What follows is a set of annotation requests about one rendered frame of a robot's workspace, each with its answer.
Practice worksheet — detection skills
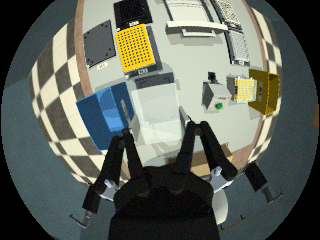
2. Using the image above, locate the blue bin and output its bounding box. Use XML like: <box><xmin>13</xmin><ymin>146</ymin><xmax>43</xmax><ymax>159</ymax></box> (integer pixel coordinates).
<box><xmin>75</xmin><ymin>82</ymin><xmax>135</xmax><ymax>151</ymax></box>

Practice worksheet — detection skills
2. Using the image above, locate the yellow open-top bin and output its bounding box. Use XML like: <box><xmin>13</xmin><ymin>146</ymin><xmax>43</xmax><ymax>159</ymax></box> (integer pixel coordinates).
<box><xmin>248</xmin><ymin>69</ymin><xmax>279</xmax><ymax>115</ymax></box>

